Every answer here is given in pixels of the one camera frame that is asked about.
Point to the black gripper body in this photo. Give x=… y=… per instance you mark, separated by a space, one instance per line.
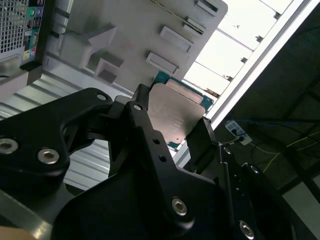
x=120 y=212

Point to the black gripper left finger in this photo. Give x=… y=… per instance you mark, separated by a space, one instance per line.
x=37 y=135

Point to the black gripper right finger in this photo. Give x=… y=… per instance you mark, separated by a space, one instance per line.
x=250 y=200

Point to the silver CPU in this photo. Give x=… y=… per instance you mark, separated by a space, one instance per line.
x=172 y=110

